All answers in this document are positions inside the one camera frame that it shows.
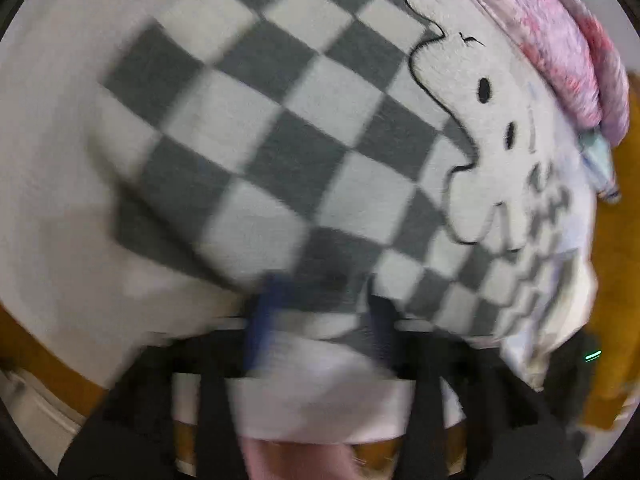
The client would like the pink floral quilt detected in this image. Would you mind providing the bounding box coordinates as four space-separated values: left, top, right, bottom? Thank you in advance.
445 0 631 146

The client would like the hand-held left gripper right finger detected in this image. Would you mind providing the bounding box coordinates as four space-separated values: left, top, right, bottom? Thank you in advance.
367 275 583 480

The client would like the grey white checkered garment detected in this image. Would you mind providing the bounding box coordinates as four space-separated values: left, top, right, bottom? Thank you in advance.
0 0 601 446

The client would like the person's pink garment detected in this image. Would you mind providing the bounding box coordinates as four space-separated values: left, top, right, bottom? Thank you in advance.
240 437 361 480

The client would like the light blue striped pillow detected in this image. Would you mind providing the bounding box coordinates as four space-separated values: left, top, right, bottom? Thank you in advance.
577 127 623 203

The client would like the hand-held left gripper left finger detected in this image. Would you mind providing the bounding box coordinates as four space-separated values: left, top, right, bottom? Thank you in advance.
57 272 296 480

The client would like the grey white checkered cardigan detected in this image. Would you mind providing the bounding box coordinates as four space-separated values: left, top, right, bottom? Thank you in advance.
90 0 586 351

